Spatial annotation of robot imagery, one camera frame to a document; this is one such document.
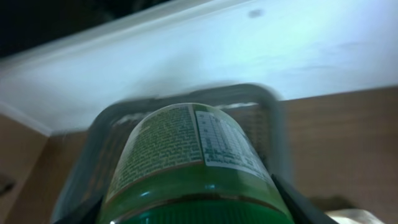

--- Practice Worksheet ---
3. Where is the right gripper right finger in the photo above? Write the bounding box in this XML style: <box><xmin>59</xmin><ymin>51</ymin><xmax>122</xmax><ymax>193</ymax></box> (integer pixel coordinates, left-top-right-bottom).
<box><xmin>271</xmin><ymin>174</ymin><xmax>338</xmax><ymax>224</ymax></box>

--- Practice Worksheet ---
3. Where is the grey plastic basket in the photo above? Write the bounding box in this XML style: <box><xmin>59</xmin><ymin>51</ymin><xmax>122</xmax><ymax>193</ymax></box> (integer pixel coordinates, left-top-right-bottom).
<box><xmin>51</xmin><ymin>84</ymin><xmax>293</xmax><ymax>223</ymax></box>

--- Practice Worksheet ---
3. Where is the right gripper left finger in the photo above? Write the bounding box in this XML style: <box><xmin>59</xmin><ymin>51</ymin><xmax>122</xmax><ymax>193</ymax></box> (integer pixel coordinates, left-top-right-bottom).
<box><xmin>54</xmin><ymin>196</ymin><xmax>103</xmax><ymax>224</ymax></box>

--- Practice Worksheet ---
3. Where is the green-lidded jar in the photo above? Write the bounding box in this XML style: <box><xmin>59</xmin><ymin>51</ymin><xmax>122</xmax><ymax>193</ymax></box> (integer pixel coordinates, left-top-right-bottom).
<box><xmin>97</xmin><ymin>103</ymin><xmax>293</xmax><ymax>223</ymax></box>

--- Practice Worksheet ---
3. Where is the beige paper bag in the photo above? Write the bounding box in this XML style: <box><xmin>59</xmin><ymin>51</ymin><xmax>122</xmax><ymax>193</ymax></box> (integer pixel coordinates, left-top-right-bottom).
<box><xmin>325</xmin><ymin>208</ymin><xmax>385</xmax><ymax>224</ymax></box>

